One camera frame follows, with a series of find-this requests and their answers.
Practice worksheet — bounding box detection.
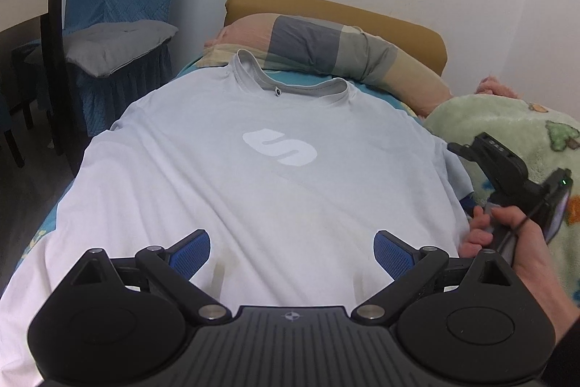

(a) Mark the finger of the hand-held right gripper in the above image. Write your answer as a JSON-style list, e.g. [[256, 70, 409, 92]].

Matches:
[[459, 193, 479, 218]]

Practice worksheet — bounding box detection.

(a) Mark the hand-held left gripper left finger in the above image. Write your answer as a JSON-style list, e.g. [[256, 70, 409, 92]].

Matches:
[[68, 229, 230, 322]]

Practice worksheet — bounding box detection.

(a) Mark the bed with teal patterned sheet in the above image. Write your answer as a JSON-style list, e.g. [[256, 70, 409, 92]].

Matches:
[[25, 52, 481, 279]]

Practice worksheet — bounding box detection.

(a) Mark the pink cloth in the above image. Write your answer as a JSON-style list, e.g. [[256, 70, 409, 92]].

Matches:
[[474, 75, 522, 99]]

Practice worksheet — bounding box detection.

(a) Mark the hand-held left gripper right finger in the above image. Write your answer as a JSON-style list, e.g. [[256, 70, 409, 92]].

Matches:
[[351, 230, 516, 324]]

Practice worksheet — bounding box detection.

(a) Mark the white t-shirt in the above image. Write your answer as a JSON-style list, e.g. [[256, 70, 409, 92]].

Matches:
[[0, 49, 476, 372]]

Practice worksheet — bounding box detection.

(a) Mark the green fleece blanket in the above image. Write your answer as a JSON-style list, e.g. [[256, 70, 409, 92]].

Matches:
[[423, 93, 580, 292]]

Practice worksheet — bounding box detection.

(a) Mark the grey seat cushion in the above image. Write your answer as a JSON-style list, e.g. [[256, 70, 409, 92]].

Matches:
[[61, 20, 179, 78]]

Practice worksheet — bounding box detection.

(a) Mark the person's right hand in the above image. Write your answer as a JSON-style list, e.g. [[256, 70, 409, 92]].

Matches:
[[459, 205, 552, 279]]

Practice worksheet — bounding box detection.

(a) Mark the mustard headboard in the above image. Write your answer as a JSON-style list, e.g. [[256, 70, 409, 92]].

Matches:
[[223, 0, 448, 77]]

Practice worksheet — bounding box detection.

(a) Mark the dark wooden chair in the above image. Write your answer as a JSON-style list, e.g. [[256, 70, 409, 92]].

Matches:
[[0, 0, 84, 178]]

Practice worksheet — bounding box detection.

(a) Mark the striped pillow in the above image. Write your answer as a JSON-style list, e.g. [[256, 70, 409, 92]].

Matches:
[[203, 12, 454, 118]]

